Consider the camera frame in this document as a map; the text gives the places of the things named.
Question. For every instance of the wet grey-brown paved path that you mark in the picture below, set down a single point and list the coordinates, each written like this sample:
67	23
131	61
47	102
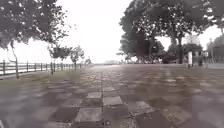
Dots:
140	83

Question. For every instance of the row of large dark trees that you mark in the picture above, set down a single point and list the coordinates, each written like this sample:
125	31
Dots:
156	30

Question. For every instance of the grass strip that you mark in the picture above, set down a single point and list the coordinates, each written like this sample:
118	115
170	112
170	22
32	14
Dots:
40	77

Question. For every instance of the dark wooden fence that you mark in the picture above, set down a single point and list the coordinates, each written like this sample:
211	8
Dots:
20	67

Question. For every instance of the large leaning tree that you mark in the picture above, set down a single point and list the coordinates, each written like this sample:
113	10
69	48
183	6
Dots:
30	20

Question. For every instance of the building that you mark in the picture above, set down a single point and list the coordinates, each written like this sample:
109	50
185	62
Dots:
216	50

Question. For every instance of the white post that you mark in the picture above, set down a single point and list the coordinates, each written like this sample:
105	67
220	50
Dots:
190	59

